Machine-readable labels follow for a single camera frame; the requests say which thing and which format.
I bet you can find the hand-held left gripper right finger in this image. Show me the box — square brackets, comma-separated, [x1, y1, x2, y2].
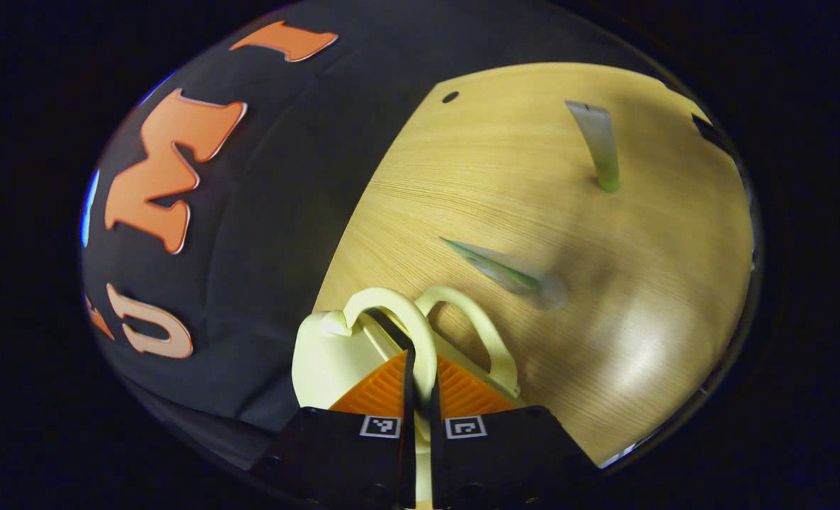
[429, 354, 601, 510]

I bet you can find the white tube green print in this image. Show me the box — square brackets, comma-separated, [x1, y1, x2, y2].
[440, 237, 569, 312]

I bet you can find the grey tube green cap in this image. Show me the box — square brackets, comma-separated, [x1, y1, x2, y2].
[564, 99, 621, 194]

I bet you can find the black backdrop cloth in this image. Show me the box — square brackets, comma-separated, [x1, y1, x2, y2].
[80, 0, 676, 472]

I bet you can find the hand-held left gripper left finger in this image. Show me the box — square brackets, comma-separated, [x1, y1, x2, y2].
[250, 349, 418, 510]

